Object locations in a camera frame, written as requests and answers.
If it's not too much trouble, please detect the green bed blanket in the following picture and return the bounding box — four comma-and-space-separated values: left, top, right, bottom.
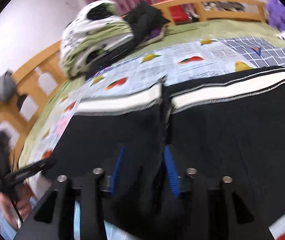
17, 20, 285, 167

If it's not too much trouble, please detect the person left hand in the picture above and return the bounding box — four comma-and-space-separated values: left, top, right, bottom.
0, 184, 33, 230

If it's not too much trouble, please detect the grey cloth on headboard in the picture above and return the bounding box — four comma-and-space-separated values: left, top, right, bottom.
0, 71, 17, 103

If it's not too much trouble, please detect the wooden bed frame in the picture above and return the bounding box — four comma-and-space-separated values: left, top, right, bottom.
0, 0, 266, 168

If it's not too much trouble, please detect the black pants white waistband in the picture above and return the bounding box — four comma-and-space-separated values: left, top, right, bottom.
44, 66, 285, 239

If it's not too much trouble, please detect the folded white green quilt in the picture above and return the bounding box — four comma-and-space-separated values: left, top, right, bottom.
59, 0, 134, 77

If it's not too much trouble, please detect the black clothes pile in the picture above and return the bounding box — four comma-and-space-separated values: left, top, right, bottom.
85, 1, 170, 80

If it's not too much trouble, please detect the fruit print bed sheet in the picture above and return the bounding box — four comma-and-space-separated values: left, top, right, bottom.
33, 38, 285, 239

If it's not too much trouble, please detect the purple plush toy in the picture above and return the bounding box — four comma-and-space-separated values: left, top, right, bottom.
266, 0, 285, 32

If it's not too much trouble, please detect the red chair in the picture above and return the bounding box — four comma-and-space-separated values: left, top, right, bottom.
157, 0, 190, 24

